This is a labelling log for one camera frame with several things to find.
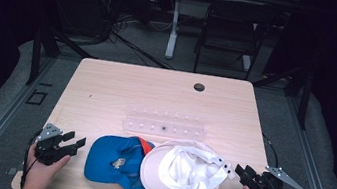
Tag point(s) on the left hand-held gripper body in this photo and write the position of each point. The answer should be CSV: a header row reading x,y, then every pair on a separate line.
x,y
47,148

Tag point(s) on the blue cap with orange trim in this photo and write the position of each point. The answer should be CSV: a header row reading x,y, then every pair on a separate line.
x,y
105,162

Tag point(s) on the pale pink and white cap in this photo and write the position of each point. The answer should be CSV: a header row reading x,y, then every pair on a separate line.
x,y
185,174

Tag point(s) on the clear acrylic peg rack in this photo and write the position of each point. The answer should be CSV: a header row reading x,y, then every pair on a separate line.
x,y
165,127

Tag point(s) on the person's left hand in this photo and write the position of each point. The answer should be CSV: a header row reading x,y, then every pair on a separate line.
x,y
40,174

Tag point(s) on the black metal stand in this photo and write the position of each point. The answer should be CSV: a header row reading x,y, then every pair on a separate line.
x,y
305,101
36,54

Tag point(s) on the round dark table grommet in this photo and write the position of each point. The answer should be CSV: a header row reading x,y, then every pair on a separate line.
x,y
199,87

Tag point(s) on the white desk leg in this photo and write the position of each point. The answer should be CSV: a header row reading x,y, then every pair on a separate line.
x,y
172,34
246,63

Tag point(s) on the black folding chair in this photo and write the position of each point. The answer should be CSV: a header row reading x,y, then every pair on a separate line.
x,y
229,33

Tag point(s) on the grey metal table bracket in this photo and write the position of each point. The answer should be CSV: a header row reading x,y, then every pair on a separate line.
x,y
11,171

